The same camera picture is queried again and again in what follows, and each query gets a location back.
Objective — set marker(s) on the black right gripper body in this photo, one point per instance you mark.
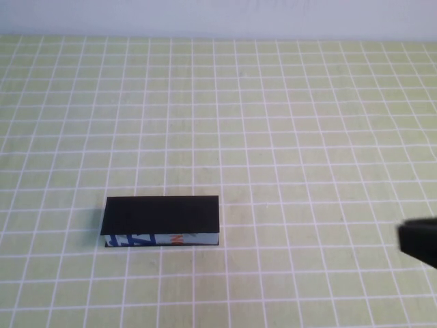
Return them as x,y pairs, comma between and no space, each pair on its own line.
420,239

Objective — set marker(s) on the black glasses case printed side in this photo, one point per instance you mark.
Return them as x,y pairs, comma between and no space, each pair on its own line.
160,213

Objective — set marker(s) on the green white checkered tablecloth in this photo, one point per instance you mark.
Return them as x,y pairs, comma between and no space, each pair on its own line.
273,119

